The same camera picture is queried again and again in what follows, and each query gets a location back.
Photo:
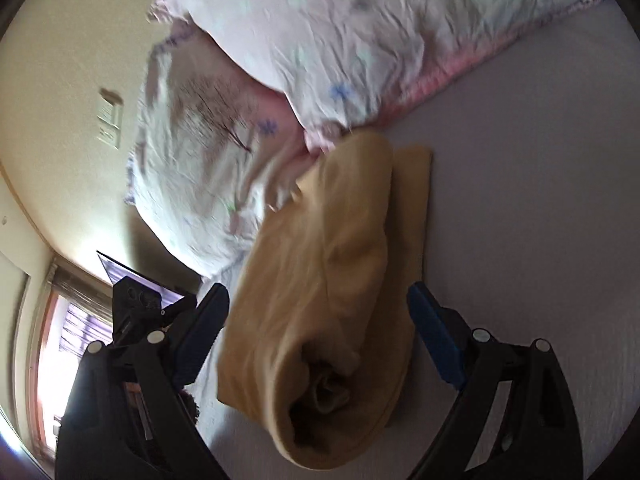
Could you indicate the white wall switch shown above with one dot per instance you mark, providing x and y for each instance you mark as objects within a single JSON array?
[{"x": 110, "y": 119}]

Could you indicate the window with red frame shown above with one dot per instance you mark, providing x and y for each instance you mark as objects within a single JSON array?
[{"x": 60, "y": 350}]

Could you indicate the grey bed sheet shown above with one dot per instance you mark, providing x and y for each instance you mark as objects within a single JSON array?
[{"x": 525, "y": 200}]

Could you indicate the tan garment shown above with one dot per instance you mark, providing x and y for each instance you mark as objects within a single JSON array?
[{"x": 320, "y": 270}]

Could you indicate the black flat screen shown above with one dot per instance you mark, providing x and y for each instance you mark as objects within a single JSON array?
[{"x": 120, "y": 267}]

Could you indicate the white floral pillow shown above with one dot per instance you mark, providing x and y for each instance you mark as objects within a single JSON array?
[
  {"x": 350, "y": 35},
  {"x": 195, "y": 160}
]

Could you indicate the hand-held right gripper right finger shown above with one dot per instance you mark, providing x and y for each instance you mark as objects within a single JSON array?
[{"x": 436, "y": 332}]

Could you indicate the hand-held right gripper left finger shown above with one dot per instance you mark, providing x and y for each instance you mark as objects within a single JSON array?
[{"x": 197, "y": 330}]

